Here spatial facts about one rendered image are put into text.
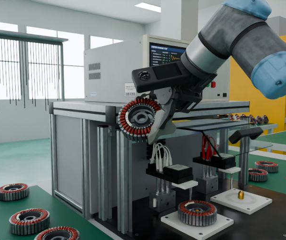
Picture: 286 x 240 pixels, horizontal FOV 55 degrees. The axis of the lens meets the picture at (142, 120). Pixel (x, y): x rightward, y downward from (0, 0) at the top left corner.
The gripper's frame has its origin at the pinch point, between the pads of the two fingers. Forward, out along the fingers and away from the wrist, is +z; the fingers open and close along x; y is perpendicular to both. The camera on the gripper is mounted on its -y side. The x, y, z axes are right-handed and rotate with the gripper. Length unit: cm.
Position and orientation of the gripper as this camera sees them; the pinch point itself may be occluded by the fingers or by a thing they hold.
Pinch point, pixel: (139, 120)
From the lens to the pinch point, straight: 66.9
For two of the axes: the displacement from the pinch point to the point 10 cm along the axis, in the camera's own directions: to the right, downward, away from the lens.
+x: -2.7, -7.9, 5.6
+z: -5.2, 6.0, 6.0
